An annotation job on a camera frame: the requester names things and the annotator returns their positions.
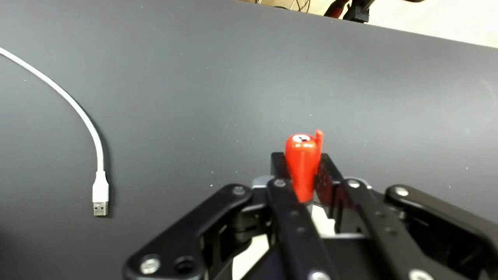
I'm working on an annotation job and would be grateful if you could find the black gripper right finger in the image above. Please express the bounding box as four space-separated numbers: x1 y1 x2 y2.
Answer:
314 152 498 280

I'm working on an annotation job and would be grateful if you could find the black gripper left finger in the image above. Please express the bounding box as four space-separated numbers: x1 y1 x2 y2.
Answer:
121 150 339 280

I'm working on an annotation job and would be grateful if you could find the blue marker with red cap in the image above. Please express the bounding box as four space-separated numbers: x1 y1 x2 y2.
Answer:
283 129 325 205

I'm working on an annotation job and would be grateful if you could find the black and red stand base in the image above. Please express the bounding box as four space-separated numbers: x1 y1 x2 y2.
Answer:
322 0 378 23

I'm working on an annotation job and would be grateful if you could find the white USB cable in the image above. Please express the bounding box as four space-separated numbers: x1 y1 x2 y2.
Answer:
0 45 111 219

